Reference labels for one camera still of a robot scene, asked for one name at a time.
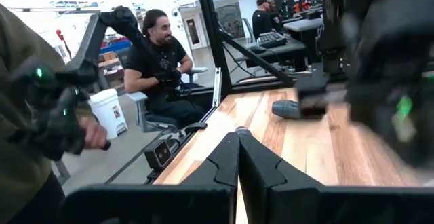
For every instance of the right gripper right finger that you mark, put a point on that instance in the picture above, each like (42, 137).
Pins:
(268, 173)

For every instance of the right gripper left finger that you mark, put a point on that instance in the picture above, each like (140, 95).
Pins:
(217, 163)

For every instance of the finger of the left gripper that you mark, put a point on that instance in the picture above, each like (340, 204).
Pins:
(313, 96)

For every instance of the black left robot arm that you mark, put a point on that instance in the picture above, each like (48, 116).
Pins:
(334, 30)

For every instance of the black table edge clamp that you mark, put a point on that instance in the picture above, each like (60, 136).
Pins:
(196, 127)

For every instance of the grey office desk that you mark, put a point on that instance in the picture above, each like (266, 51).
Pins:
(288, 51)

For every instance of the black keyboard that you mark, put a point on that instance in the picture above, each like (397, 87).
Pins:
(272, 39)

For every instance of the white topped table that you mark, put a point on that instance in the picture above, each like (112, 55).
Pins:
(303, 24)

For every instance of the black desk mouse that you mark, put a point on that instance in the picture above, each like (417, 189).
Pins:
(257, 49)

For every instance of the grey office chair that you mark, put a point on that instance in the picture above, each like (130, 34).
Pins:
(149, 117)

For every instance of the standing person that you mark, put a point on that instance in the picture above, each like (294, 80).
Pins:
(262, 20)

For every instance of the seated person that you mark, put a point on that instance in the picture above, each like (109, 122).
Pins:
(152, 64)

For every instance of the white trash bin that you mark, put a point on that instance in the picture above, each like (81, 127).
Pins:
(108, 113)

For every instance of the person's hand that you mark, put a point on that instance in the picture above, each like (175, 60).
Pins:
(95, 134)

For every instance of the black table edge camera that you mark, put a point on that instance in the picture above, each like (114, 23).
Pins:
(159, 153)

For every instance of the silver aluminium bracket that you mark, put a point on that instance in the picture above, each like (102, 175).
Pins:
(217, 88)

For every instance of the black aluminium table frame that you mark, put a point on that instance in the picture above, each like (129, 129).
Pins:
(217, 37)

